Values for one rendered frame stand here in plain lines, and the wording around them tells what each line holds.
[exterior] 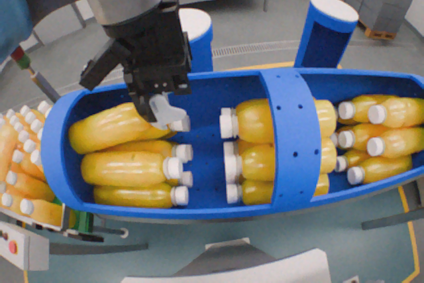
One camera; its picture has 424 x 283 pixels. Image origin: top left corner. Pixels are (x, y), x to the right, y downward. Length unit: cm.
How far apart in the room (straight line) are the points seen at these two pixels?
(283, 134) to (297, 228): 130
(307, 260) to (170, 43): 34
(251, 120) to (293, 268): 24
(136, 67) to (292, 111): 21
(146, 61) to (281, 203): 27
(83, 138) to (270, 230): 132
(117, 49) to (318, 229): 156
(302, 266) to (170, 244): 126
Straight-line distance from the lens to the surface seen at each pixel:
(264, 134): 32
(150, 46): 24
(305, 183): 30
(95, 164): 41
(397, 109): 49
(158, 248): 154
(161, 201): 39
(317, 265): 34
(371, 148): 49
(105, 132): 37
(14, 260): 67
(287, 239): 151
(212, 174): 52
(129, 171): 36
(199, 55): 80
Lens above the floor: 145
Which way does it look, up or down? 59 degrees down
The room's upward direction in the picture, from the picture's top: 9 degrees counter-clockwise
